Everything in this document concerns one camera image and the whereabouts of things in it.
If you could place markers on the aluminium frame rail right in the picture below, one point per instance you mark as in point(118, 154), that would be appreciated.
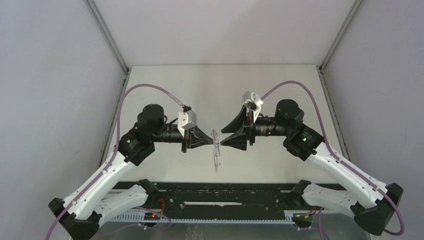
point(326, 72)

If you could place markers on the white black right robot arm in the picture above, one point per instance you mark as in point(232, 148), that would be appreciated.
point(370, 202)

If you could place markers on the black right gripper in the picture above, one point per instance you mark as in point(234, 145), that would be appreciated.
point(239, 139)

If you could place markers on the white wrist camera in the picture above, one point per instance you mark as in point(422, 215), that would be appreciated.
point(186, 121)
point(251, 100)

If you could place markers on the aluminium frame rail left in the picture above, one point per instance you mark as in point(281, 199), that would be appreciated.
point(114, 68)

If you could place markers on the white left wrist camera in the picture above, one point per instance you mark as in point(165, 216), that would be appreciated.
point(186, 121)

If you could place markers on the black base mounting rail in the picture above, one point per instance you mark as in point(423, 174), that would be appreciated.
point(228, 202)

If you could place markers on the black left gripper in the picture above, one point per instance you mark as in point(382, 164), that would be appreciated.
point(195, 137)

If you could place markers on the aluminium frame rail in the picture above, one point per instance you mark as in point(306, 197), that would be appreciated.
point(326, 72)
point(114, 68)

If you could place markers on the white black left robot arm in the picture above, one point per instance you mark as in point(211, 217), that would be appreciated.
point(83, 212)

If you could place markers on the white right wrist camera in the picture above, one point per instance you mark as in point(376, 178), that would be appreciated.
point(251, 100)

